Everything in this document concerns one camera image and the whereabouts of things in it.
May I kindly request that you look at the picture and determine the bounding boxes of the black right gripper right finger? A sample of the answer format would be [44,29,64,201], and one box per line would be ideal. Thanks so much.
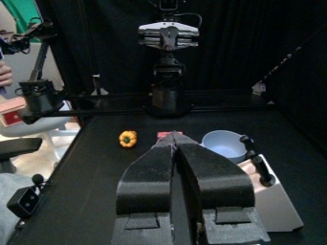
[173,131,272,245]

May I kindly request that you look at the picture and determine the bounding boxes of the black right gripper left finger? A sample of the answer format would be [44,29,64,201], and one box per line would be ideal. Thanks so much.
[109,131,176,245]

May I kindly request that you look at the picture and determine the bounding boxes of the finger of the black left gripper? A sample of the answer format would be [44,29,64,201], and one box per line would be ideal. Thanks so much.
[168,26,181,52]
[160,26,170,52]

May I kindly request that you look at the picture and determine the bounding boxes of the salmon sushi toy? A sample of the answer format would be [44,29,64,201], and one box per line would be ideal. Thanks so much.
[156,130,184,140]

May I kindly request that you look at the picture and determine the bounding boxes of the person's hand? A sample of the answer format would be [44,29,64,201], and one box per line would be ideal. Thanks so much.
[0,60,14,88]

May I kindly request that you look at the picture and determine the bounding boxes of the light blue bowl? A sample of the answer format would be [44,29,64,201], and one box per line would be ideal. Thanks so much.
[200,129,249,165]

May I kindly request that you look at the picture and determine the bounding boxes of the yellow toy bell pepper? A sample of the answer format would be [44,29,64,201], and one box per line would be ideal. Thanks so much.
[117,129,138,148]

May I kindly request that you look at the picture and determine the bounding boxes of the black box with microphone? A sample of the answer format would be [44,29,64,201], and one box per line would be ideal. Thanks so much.
[5,173,45,221]

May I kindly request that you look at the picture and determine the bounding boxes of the green cloth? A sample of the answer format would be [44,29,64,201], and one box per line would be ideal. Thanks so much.
[1,0,44,27]

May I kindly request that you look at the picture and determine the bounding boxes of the grey office chair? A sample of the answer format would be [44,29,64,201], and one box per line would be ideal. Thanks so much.
[0,100,81,175]

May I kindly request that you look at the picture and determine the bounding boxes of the pink and red box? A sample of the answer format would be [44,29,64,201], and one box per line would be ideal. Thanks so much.
[0,96,28,127]

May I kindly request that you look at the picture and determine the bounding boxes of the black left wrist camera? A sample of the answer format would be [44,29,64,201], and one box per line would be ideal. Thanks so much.
[158,0,180,12]

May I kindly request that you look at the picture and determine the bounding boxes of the black handled knife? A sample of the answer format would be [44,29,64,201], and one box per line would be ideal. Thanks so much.
[239,134,277,188]

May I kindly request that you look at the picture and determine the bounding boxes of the silver frame corner bracket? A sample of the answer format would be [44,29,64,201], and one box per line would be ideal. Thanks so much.
[90,73,109,97]
[251,80,268,97]

